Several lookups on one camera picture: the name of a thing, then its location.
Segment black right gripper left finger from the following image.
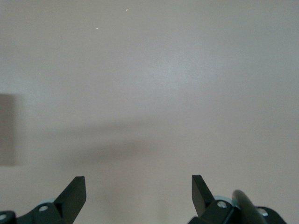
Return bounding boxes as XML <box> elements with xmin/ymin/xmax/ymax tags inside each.
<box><xmin>0</xmin><ymin>175</ymin><xmax>87</xmax><ymax>224</ymax></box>

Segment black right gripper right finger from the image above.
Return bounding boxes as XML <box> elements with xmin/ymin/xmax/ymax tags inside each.
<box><xmin>187</xmin><ymin>175</ymin><xmax>287</xmax><ymax>224</ymax></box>

